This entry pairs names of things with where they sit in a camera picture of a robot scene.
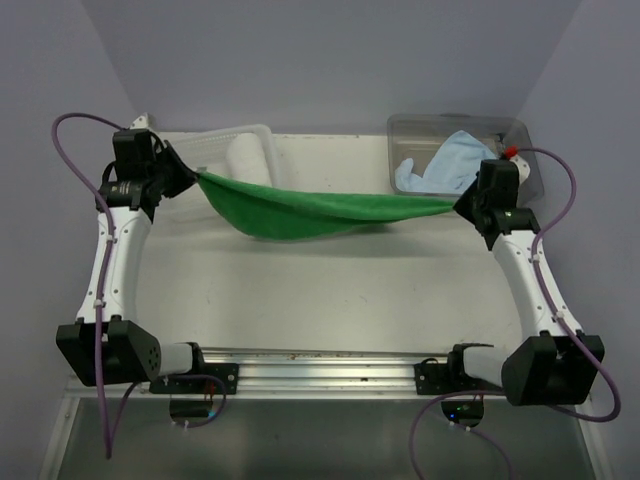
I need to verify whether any white towel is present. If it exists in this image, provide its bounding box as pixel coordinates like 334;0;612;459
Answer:
226;133;272;187

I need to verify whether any green towel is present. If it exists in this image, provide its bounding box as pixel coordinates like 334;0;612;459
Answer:
198;173;454;241

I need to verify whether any white plastic basket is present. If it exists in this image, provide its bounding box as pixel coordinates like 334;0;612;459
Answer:
159;124;285;223

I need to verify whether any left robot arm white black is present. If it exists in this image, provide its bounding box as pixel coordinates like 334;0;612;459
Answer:
56;146;208;393

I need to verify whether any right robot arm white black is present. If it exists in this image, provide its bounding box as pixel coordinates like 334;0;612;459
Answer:
445;180;605;406

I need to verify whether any light blue towel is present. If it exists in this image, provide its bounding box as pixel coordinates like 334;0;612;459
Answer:
392;130;497;196

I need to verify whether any grey transparent plastic bin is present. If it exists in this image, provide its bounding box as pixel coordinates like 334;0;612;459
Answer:
387;114;531;198

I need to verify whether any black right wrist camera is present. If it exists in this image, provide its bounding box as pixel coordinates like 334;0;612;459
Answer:
477;160;520;211

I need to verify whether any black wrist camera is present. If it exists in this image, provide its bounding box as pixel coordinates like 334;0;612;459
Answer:
110;129;155;195
477;160;520;211

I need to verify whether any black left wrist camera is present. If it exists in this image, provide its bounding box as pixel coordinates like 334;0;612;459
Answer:
110;129;155;195

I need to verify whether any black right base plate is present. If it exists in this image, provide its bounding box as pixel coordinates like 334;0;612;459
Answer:
413;357;479;396

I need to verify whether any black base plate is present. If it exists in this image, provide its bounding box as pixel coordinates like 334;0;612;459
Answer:
149;363;240;395
413;357;479;396

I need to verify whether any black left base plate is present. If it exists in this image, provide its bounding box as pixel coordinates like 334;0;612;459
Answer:
149;363;240;395

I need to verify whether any aluminium mounting rail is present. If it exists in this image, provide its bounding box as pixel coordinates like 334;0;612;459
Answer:
63;349;592;401

